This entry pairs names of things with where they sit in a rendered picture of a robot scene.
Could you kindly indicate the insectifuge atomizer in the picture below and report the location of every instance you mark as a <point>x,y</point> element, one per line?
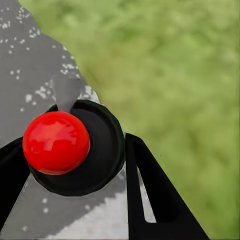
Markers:
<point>77,146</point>

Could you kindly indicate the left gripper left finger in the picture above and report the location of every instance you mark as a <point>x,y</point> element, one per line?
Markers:
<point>14,172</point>

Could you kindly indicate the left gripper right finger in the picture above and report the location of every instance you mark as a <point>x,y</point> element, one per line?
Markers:
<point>174,220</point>

